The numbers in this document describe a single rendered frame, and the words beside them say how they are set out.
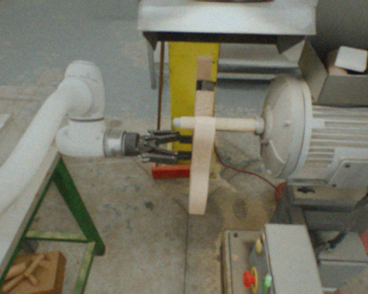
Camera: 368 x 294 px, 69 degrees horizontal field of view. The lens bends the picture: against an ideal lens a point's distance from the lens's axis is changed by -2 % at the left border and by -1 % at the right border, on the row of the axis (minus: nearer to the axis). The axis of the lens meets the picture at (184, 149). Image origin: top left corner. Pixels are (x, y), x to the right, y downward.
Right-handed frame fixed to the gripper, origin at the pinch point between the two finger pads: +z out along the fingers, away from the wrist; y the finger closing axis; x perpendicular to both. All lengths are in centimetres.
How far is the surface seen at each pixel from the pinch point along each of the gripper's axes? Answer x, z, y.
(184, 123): 16.1, -2.0, 10.1
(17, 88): -94, -196, -198
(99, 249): -97, -51, -16
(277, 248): 0.3, 19.5, 32.8
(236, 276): -80, 26, 3
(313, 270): 0.0, 26.2, 37.1
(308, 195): 1.8, 29.8, 18.6
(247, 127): 15.9, 13.0, 10.4
